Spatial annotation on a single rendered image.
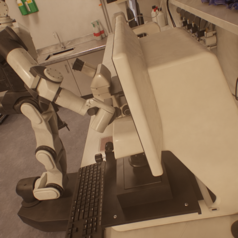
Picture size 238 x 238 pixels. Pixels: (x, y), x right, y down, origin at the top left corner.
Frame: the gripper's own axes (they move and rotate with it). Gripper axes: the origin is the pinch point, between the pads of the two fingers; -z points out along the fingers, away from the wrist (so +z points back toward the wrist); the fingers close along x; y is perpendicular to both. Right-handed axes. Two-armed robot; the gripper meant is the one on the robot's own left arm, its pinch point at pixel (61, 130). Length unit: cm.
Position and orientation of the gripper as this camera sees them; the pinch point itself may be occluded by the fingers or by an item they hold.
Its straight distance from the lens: 185.3
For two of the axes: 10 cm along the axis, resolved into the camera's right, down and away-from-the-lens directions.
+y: -3.6, -4.5, 8.2
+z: -3.3, -7.6, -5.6
